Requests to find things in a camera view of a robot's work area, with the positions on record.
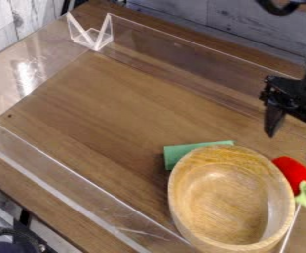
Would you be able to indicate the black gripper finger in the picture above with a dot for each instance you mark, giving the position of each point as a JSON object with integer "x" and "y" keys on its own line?
{"x": 273, "y": 118}

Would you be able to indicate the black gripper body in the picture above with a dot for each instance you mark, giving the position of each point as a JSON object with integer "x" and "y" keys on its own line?
{"x": 288, "y": 92}

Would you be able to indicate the red felt strawberry toy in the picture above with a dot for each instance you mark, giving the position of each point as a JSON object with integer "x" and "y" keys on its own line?
{"x": 294, "y": 173}

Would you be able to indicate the wooden bowl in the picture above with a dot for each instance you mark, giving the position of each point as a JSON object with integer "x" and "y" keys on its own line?
{"x": 230, "y": 200}

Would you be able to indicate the green rectangular block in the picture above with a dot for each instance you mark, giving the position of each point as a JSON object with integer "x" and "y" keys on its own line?
{"x": 173, "y": 153}

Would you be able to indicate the black clamp base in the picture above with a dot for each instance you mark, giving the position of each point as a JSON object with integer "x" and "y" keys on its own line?
{"x": 29, "y": 240}

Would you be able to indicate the clear acrylic corner bracket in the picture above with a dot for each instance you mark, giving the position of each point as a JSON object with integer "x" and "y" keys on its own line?
{"x": 91, "y": 38}

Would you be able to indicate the clear acrylic front wall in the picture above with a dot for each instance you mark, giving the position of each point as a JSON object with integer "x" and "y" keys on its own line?
{"x": 97, "y": 222}

